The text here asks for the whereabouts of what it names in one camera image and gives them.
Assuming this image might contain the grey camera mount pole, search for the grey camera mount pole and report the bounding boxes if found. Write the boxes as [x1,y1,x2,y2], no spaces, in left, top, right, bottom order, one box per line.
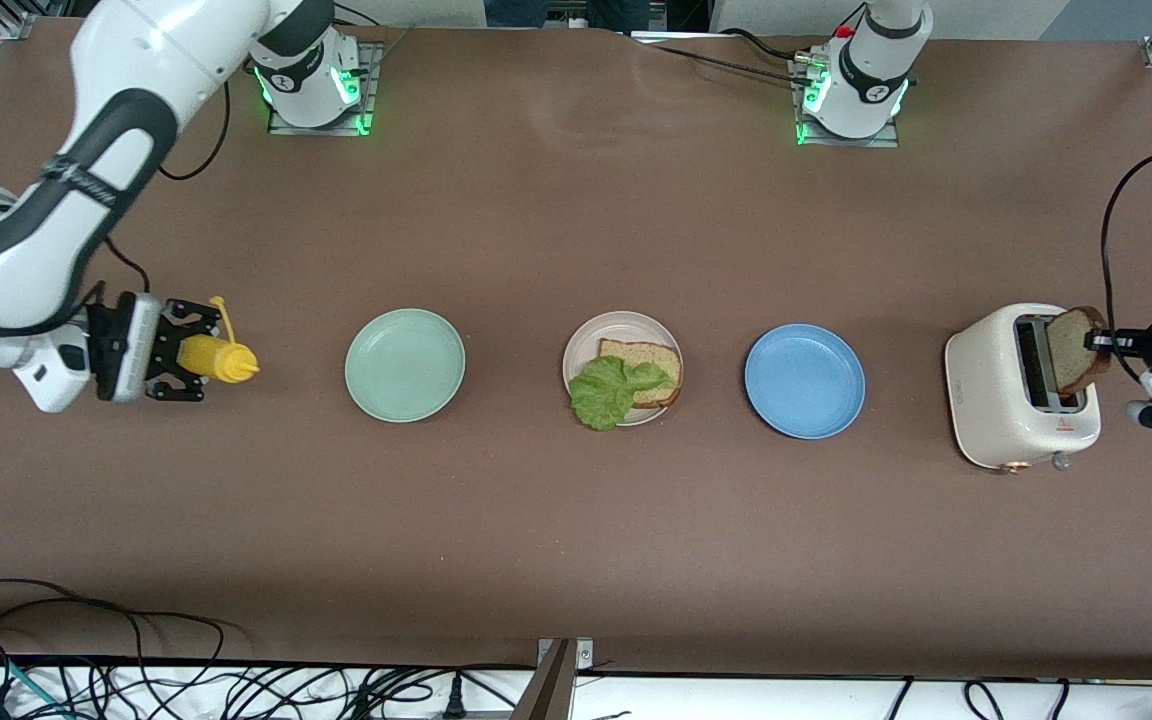
[511,640,577,720]

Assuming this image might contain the white toaster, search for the white toaster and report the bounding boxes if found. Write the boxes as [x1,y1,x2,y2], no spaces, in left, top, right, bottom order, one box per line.
[944,303,1103,473]

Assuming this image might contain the green lettuce leaf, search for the green lettuce leaf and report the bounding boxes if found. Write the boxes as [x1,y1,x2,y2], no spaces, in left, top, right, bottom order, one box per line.
[568,354,677,431]

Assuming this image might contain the person legs blue jeans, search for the person legs blue jeans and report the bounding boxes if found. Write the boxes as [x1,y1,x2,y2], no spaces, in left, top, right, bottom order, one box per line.
[484,0,652,31]

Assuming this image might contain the beige plate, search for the beige plate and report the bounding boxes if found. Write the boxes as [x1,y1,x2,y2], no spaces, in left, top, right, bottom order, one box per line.
[562,311,684,428]

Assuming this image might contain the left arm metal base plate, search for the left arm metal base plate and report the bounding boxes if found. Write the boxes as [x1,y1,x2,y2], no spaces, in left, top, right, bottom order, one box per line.
[794,55,902,149]

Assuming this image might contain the black loose cable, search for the black loose cable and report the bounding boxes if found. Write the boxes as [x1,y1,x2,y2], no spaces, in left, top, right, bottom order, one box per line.
[0,577,237,661]

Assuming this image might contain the silver clamp plate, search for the silver clamp plate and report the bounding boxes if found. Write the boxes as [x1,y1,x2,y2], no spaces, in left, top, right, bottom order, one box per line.
[536,637,596,670]

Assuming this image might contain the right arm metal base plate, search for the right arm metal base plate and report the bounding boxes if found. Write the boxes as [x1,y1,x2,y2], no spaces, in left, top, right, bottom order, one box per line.
[268,40,384,136]

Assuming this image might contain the black corrugated conduit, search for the black corrugated conduit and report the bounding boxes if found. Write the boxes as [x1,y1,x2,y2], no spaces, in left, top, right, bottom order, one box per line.
[649,42,809,89]

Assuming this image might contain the green plate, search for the green plate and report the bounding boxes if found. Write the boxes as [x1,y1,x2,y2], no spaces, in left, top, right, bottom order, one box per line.
[344,308,467,424]

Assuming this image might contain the blue plate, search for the blue plate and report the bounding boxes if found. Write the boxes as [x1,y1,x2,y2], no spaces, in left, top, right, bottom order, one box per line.
[744,323,867,440]

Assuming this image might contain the black cable tangle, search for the black cable tangle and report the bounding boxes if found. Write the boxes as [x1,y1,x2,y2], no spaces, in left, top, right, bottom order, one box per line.
[0,655,537,720]

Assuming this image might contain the light crust bread slice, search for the light crust bread slice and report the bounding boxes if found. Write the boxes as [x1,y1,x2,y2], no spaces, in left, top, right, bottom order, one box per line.
[598,339,684,408]

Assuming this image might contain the dark crust bread slice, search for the dark crust bread slice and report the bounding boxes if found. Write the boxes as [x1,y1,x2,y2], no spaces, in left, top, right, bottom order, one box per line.
[1046,305,1113,398]

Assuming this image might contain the yellow mustard squeeze bottle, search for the yellow mustard squeeze bottle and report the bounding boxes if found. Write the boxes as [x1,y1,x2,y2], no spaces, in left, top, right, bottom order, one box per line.
[181,295,260,385]

